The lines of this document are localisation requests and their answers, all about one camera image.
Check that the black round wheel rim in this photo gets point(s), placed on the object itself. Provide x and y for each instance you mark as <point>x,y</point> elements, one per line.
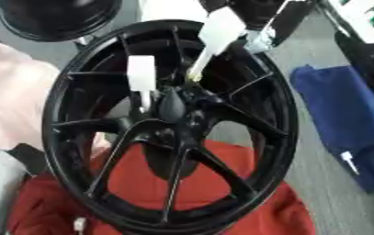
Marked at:
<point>55,18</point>

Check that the black spoked wheel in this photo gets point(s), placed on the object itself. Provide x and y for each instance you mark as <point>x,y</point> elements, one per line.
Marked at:
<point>232,180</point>

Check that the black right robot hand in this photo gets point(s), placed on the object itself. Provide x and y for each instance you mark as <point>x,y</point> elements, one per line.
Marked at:
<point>297,16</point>

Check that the person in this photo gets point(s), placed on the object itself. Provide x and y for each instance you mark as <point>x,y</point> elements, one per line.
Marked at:
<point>13,88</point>

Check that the blue cloth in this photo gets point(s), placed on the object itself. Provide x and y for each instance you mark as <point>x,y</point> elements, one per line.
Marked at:
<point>345,116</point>

